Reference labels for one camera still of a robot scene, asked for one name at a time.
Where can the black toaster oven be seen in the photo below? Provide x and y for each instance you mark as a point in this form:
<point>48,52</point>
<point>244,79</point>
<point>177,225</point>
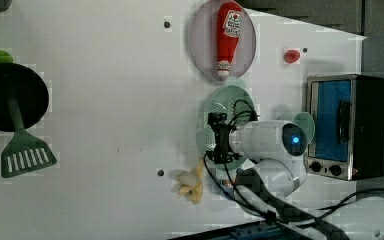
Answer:
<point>348,111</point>

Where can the red ketchup bottle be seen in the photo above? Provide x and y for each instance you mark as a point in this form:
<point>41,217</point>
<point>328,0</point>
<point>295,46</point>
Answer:
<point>227,36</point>

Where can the mint green oval strainer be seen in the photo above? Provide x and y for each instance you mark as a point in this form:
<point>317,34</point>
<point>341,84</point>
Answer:
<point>230,99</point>

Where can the small mint green pot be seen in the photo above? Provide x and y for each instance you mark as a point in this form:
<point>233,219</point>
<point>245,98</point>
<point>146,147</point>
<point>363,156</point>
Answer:
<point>306,122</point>

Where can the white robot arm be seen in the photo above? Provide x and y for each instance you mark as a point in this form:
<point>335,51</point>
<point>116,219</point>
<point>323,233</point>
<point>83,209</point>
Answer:
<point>264,160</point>

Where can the blue bowl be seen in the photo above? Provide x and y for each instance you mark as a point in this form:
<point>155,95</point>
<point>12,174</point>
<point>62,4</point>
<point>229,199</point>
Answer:
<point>227,186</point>

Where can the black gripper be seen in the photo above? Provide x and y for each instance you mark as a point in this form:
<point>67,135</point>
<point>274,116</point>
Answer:
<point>222,153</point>

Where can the grey oval plate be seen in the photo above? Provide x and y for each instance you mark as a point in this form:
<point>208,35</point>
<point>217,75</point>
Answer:
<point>203,44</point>

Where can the red plush strawberry far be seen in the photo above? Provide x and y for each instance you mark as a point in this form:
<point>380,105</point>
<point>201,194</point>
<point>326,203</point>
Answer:
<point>292,56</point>

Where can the blue bin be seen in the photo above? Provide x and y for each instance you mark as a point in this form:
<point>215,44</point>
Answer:
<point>249,231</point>

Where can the green spatula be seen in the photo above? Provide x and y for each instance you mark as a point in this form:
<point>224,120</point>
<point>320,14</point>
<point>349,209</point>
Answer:
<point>24,153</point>

